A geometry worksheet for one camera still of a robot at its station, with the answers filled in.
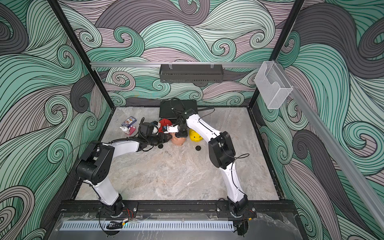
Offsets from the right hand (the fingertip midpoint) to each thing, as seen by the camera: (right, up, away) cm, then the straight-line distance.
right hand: (178, 131), depth 94 cm
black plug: (-12, -10, +3) cm, 16 cm away
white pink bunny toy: (-34, 0, +7) cm, 35 cm away
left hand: (-6, -3, 0) cm, 6 cm away
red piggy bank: (-10, +6, +4) cm, 12 cm away
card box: (-37, +6, +14) cm, 40 cm away
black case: (0, +14, -18) cm, 23 cm away
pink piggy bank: (0, -5, -3) cm, 6 cm away
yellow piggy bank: (+10, -3, -2) cm, 11 cm away
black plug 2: (+13, -11, +3) cm, 17 cm away
